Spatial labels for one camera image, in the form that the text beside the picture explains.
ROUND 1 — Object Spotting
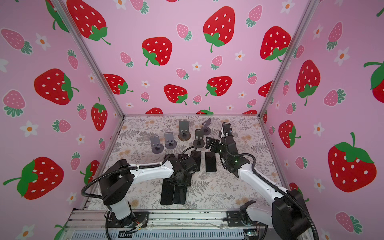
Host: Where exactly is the blue-edged black phone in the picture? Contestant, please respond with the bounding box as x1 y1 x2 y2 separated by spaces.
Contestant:
191 151 202 172

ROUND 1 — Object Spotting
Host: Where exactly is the silver-edged black phone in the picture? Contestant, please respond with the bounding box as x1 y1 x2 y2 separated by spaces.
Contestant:
205 152 217 173

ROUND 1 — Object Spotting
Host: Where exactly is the tall black phone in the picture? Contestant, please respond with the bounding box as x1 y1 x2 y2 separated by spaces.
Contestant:
173 185 188 205

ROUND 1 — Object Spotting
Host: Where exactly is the pink-edged black phone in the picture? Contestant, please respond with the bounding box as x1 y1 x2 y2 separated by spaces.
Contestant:
178 154 189 160

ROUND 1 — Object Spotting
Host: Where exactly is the large black phone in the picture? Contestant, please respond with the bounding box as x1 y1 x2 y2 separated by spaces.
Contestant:
164 154 176 160

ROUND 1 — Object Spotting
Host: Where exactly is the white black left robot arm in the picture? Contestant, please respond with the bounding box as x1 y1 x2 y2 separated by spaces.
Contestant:
99 156 197 221

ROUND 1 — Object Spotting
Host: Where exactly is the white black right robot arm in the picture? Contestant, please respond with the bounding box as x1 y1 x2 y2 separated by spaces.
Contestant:
206 133 319 240

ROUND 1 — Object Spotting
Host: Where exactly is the dark grey round stand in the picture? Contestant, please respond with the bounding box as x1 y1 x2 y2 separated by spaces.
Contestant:
219 122 233 138

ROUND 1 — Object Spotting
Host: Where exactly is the grey round stand leftmost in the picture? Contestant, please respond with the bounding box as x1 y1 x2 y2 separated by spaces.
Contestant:
150 135 164 154

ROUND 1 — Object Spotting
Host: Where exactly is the grey folding stand rear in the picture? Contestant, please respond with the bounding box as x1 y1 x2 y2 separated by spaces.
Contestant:
201 118 212 135

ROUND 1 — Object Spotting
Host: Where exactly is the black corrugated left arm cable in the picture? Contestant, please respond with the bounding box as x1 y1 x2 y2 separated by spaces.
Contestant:
80 145 199 240

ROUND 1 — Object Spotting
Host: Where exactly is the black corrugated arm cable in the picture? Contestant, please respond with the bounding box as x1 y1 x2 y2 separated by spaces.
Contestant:
220 122 320 240
80 145 199 240

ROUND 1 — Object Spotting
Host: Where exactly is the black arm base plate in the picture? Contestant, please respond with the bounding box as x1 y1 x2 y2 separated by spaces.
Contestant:
223 208 272 227

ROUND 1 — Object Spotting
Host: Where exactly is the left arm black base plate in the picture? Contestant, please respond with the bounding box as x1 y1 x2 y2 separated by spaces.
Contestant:
107 211 150 229

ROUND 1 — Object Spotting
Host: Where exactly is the white slotted cable duct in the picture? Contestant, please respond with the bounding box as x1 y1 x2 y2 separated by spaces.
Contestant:
68 229 250 240

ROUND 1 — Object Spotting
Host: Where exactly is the aluminium front rail frame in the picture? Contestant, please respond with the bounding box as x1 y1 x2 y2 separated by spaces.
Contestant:
65 209 267 231

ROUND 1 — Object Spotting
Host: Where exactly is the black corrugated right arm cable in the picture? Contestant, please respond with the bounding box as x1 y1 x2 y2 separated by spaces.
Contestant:
220 122 320 240

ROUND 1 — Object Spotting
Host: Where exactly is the aluminium right corner post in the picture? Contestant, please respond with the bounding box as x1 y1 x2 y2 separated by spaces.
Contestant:
259 0 320 119

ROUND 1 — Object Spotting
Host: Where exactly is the aluminium corner post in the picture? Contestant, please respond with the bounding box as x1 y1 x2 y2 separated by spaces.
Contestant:
52 0 125 119
259 0 320 119

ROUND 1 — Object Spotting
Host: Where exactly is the aluminium left corner post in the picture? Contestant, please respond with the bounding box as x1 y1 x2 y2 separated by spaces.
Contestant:
52 0 125 119

